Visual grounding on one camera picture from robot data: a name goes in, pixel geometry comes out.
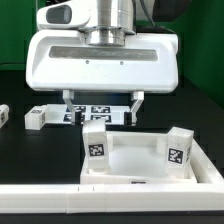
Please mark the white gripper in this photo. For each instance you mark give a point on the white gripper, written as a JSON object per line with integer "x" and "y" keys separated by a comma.
{"x": 61, "y": 60}

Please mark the white square table top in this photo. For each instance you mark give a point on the white square table top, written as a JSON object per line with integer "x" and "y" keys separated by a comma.
{"x": 134, "y": 158}

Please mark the white base tag plate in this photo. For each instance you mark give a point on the white base tag plate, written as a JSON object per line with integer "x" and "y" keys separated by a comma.
{"x": 60, "y": 114}

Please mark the white L-shaped obstacle fence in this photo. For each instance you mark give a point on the white L-shaped obstacle fence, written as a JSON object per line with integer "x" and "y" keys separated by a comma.
{"x": 206, "y": 195}

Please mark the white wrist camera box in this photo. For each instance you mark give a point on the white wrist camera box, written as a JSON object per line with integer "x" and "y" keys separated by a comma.
{"x": 71, "y": 14}

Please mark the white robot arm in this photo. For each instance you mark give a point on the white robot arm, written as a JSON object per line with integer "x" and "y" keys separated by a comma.
{"x": 111, "y": 21}

